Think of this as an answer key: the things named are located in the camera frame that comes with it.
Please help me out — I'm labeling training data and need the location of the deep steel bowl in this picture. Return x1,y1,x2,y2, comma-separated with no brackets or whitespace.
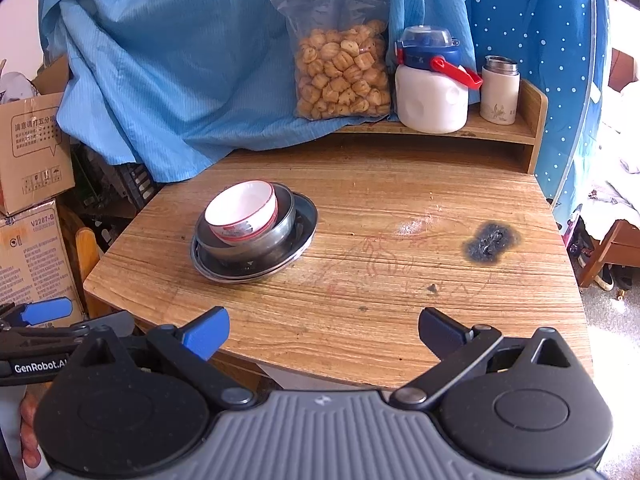
194,183,296,263

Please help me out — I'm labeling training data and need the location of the red-rimmed white bowl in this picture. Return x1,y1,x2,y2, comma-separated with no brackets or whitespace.
204,180,278,246

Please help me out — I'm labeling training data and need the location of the steel plate with sticker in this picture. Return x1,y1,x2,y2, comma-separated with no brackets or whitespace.
190,183,318,284

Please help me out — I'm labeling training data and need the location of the person's left hand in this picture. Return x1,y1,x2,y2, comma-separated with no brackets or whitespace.
20,392,41,469

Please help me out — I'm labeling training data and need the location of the lower cardboard box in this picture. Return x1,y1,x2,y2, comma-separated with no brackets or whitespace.
0,200,84,327

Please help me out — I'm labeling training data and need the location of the cardboard box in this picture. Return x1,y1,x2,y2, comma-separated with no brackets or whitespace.
0,200,84,327
0,56,75,216

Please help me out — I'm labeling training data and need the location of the black plastic crate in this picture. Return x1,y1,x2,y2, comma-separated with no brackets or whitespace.
70,144,163,219

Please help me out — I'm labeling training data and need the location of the upper cardboard box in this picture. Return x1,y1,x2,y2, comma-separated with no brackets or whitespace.
0,56,75,216

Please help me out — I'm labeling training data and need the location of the wooden stool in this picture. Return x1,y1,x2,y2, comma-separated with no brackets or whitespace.
577,219,640,288

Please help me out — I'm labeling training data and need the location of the wooden desk shelf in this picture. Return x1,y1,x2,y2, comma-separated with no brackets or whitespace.
330,80,548,174

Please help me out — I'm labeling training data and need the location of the white jug blue lid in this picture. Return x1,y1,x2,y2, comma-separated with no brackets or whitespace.
395,25,483,134

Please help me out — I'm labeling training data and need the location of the cream thermos steel cap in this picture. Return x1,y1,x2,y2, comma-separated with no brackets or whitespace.
480,55,520,126

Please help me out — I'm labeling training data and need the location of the blue striped cloth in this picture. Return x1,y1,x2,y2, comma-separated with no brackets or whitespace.
38,0,475,182

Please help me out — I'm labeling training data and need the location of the clear bag of biscuits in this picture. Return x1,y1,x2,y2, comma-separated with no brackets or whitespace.
270,0,392,120

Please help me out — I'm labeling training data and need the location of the blue polka dot curtain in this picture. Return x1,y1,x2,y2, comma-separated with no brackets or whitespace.
465,0,610,226

